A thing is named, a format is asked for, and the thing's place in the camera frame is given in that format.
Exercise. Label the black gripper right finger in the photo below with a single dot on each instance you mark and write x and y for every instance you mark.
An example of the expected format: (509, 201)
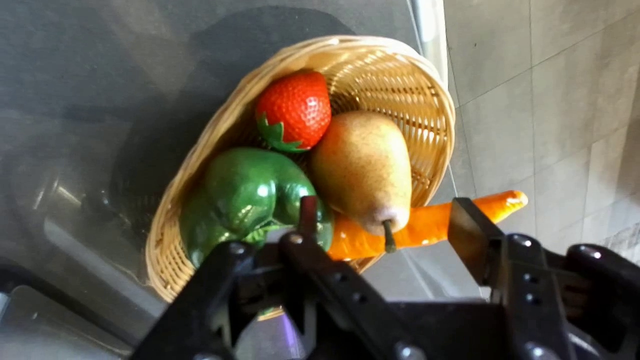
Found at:
(477, 241)

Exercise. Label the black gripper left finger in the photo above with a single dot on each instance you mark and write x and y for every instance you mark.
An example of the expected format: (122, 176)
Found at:
(309, 217)

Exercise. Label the yellow toy pear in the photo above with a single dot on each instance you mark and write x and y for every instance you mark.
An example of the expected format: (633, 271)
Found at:
(362, 166)

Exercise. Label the round wicker basket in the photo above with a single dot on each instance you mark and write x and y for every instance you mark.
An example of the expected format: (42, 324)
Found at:
(401, 80)

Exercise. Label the orange toy carrot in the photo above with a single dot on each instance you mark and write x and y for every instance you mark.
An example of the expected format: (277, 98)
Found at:
(426, 223)

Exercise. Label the green toy bell pepper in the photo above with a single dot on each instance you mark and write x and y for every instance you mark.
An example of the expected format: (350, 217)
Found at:
(243, 196)

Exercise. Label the red toy strawberry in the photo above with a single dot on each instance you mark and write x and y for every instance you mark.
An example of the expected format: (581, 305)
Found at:
(297, 110)

